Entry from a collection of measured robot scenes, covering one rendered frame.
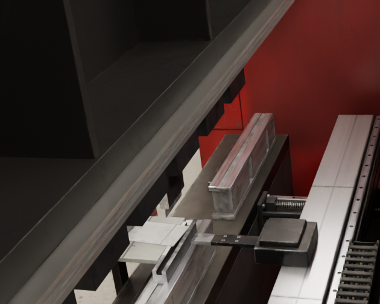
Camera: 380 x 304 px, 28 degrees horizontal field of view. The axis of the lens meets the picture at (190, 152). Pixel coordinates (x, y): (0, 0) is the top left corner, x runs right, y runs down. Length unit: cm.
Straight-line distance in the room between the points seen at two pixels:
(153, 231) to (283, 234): 31
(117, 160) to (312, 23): 151
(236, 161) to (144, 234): 46
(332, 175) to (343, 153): 13
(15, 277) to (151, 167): 25
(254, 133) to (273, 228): 68
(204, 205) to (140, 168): 121
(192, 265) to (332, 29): 92
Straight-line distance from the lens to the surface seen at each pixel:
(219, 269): 176
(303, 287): 149
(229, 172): 199
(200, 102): 102
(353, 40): 228
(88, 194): 77
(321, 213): 172
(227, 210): 196
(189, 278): 165
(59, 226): 72
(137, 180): 82
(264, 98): 239
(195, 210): 203
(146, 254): 162
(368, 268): 144
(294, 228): 158
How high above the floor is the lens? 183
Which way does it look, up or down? 24 degrees down
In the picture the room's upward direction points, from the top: 8 degrees counter-clockwise
